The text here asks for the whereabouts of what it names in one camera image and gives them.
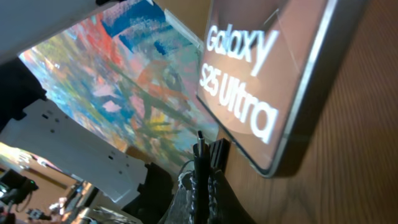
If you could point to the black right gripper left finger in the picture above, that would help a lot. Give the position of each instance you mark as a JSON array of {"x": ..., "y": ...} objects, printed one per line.
[{"x": 182, "y": 209}]

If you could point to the colourful painted poster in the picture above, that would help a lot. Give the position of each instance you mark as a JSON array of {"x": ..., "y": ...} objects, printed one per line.
[{"x": 130, "y": 77}]

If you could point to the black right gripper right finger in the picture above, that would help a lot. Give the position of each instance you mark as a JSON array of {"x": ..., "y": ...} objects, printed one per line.
[{"x": 224, "y": 206}]

